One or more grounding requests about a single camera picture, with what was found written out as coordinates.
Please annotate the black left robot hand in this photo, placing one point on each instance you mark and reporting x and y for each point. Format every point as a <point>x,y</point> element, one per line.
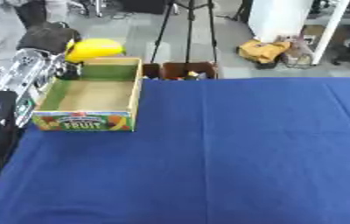
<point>48,36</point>

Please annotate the yellow toy banana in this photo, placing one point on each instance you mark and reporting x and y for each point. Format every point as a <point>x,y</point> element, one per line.
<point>94,49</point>

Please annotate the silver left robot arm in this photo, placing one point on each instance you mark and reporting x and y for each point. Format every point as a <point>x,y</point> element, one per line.
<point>9,87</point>

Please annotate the cardboard box with green inside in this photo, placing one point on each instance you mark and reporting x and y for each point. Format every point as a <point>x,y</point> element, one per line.
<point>91,99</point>

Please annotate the brown cardboard box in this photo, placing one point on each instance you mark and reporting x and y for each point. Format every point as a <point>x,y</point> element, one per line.
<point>183,71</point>

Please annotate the black tripod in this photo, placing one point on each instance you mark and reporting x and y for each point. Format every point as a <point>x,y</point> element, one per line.
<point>187,29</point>

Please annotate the yellow bag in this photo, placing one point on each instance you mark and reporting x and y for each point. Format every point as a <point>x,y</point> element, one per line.
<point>261,51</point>

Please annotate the white cabinet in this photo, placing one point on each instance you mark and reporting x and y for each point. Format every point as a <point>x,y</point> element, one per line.
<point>290,26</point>

